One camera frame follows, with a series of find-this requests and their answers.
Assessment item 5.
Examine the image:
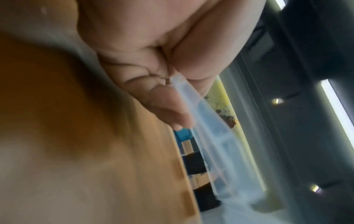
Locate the person's left hand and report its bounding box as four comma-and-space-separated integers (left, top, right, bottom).
76, 0, 266, 131

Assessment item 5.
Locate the clear plastic container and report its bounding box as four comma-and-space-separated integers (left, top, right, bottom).
169, 74, 267, 203

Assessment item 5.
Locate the wooden table with blue inlay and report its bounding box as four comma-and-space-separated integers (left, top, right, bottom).
0, 0, 216, 224

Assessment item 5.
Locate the black ceiling spotlight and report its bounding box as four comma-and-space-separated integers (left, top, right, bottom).
308, 180, 344, 193
271, 92, 302, 106

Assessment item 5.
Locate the row of ceiling light strips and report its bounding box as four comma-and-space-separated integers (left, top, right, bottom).
273, 0, 354, 136

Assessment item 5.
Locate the colourful abstract wall painting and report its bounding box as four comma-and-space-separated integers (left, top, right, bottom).
203, 75, 240, 130

